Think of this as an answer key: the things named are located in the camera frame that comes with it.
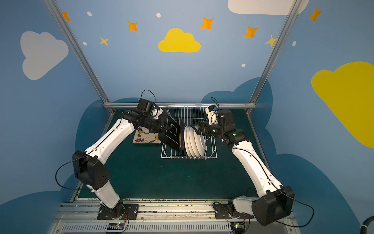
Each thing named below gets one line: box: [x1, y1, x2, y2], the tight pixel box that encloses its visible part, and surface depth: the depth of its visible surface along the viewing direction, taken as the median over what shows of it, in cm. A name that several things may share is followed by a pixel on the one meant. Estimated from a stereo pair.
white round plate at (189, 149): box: [186, 126, 194, 158], surface depth 85 cm
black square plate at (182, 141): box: [179, 117, 188, 153], surface depth 84 cm
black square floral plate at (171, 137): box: [158, 115, 182, 152], surface depth 84 cm
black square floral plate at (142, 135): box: [132, 126, 162, 144], surface depth 104 cm
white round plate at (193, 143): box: [188, 126, 201, 157], surface depth 86 cm
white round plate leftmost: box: [184, 126, 192, 157], surface depth 85 cm
